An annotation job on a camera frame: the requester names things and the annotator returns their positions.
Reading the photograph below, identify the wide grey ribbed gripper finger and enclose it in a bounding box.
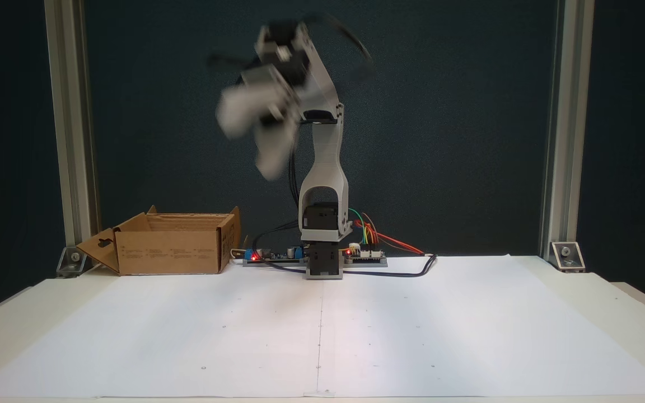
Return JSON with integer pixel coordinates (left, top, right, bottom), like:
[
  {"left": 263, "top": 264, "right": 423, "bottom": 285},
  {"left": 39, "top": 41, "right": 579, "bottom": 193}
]
[{"left": 254, "top": 119, "right": 300, "bottom": 181}]

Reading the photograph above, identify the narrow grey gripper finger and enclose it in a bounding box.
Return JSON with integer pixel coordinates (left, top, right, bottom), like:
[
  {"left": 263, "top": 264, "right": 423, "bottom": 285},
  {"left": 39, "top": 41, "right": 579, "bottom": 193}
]
[{"left": 215, "top": 84, "right": 278, "bottom": 139}]

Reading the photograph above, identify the circuit board with blue terminal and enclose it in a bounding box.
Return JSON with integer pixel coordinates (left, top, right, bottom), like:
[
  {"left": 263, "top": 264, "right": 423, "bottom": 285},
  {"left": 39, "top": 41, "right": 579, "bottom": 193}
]
[{"left": 243, "top": 243, "right": 306, "bottom": 267}]

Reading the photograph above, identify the circuit board with jumper headers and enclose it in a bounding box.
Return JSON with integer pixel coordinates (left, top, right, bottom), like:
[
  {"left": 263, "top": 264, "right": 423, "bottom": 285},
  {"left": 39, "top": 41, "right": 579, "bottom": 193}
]
[{"left": 344, "top": 243, "right": 388, "bottom": 267}]

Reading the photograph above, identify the brown cardboard box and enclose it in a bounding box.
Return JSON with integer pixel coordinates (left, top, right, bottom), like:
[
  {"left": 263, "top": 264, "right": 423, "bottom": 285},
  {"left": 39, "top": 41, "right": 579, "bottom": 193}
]
[{"left": 76, "top": 205, "right": 242, "bottom": 276}]

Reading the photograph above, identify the white paper sheet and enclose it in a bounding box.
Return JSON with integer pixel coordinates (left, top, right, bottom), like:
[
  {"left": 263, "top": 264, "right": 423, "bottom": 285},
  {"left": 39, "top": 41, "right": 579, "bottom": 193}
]
[{"left": 0, "top": 255, "right": 645, "bottom": 399}]

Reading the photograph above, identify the black arm wire bundle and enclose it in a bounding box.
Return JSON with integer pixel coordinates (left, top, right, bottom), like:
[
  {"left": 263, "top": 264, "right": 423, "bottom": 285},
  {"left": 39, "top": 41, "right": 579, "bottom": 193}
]
[{"left": 286, "top": 147, "right": 302, "bottom": 226}]

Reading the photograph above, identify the black gripper wire loop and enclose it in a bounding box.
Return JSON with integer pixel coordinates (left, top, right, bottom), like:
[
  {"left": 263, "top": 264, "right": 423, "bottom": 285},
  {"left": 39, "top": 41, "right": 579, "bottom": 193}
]
[{"left": 306, "top": 14, "right": 377, "bottom": 76}]

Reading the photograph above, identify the green jumper wire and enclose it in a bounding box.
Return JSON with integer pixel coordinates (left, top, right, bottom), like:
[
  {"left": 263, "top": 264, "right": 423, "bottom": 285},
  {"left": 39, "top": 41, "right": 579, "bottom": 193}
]
[{"left": 349, "top": 208, "right": 369, "bottom": 247}]

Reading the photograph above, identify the orange jumper wire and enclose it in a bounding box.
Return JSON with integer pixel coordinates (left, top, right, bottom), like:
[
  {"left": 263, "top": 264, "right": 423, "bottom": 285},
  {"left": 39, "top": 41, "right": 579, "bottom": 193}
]
[{"left": 356, "top": 221, "right": 426, "bottom": 255}]

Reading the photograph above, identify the aluminium frame post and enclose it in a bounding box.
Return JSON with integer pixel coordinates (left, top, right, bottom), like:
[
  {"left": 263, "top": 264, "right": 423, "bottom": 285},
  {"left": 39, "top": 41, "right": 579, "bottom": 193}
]
[
  {"left": 44, "top": 0, "right": 100, "bottom": 264},
  {"left": 539, "top": 0, "right": 595, "bottom": 264}
]

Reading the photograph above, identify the metal corner bracket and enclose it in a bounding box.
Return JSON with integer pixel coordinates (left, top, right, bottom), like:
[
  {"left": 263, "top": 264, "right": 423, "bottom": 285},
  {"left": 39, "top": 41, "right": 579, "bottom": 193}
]
[
  {"left": 549, "top": 241, "right": 586, "bottom": 274},
  {"left": 57, "top": 246, "right": 97, "bottom": 278}
]

